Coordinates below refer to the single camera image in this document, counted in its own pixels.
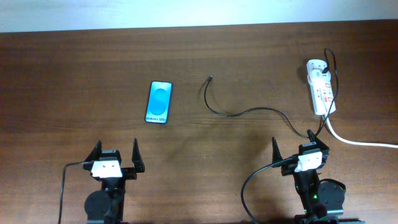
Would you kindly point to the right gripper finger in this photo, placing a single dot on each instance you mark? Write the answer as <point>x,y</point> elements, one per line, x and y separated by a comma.
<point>313,138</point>
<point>276,156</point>

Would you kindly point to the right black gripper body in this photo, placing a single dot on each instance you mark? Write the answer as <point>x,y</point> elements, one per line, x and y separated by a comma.
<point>288,168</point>

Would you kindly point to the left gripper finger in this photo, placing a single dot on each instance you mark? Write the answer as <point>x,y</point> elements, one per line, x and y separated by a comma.
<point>136,156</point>
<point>95,153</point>

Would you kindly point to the blue screen Galaxy smartphone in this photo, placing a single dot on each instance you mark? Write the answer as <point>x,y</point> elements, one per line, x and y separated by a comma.
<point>159,102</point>

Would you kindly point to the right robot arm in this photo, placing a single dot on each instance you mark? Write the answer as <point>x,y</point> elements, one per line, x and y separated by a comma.
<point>322,199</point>

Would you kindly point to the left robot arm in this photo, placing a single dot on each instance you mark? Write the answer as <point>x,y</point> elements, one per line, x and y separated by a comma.
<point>107,204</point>

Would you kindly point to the white charger plug adapter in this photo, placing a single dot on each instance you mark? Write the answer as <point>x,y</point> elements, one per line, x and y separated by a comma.
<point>317,77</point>

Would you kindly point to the white power strip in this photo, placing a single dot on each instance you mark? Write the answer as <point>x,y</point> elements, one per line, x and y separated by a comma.
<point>322,95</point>

